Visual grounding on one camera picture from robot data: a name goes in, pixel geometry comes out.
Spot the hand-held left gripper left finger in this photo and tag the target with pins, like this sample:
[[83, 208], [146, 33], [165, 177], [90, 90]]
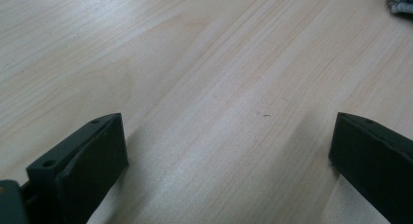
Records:
[[87, 172]]

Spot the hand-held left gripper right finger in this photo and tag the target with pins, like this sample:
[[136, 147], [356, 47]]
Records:
[[373, 165]]

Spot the grey knitted cloth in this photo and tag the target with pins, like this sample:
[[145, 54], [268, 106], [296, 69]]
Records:
[[401, 1]]

